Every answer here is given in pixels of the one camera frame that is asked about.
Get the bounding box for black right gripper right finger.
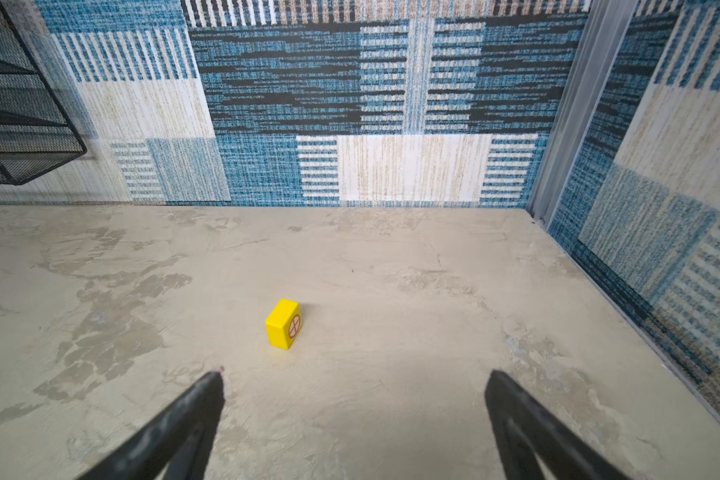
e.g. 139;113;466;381
484;370;626;479

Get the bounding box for black wire mesh shelf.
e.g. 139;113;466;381
0;2;87;186

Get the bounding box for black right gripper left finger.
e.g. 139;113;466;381
81;371;224;479

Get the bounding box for yellow block with red symbol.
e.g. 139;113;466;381
265;299;303;350

